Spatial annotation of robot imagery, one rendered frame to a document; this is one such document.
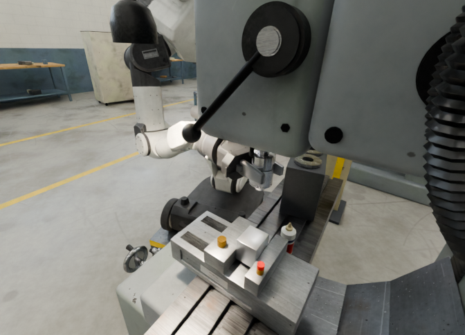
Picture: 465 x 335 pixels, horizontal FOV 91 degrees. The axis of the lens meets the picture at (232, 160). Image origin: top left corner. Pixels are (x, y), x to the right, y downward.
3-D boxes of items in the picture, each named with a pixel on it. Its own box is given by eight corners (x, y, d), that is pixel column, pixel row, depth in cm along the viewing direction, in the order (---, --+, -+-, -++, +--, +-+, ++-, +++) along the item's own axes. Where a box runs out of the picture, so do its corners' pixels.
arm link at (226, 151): (228, 149, 42) (193, 131, 50) (226, 193, 46) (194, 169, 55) (273, 136, 49) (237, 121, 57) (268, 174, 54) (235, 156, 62)
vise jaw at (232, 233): (203, 261, 55) (203, 249, 53) (238, 226, 66) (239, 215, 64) (223, 275, 52) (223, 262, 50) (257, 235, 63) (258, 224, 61)
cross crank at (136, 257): (120, 273, 99) (114, 253, 94) (142, 255, 108) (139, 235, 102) (144, 293, 91) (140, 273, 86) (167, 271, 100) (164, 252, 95)
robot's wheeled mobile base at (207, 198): (212, 180, 194) (212, 144, 179) (272, 194, 178) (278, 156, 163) (167, 232, 140) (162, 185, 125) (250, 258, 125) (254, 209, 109)
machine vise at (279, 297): (171, 257, 64) (168, 227, 59) (207, 227, 75) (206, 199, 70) (290, 344, 46) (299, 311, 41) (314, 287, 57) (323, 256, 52)
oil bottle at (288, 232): (275, 252, 66) (280, 223, 62) (280, 244, 70) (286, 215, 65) (288, 259, 65) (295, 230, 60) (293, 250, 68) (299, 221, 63)
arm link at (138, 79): (129, 86, 81) (122, 43, 76) (155, 86, 85) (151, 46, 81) (134, 86, 71) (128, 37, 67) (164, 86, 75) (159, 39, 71)
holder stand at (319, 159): (278, 212, 83) (286, 163, 74) (289, 183, 101) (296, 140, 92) (313, 221, 79) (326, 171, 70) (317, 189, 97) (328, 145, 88)
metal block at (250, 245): (234, 258, 55) (236, 239, 52) (248, 242, 59) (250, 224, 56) (254, 269, 52) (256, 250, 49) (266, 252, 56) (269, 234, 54)
